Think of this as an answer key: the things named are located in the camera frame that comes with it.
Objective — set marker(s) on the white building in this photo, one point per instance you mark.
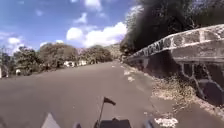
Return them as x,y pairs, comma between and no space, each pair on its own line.
71,63

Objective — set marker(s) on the grey asphalt road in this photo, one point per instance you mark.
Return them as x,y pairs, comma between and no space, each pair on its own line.
73,90

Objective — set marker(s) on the row of trees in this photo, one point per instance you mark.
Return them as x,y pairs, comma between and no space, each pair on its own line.
53,55

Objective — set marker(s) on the robot's own part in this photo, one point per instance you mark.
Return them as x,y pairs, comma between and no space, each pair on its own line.
77,126
115,124
148,124
50,122

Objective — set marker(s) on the dark trees behind wall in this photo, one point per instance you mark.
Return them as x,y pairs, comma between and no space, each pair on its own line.
156,23

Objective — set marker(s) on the stone wall with pale joints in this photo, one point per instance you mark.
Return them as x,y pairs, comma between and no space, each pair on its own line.
200,46

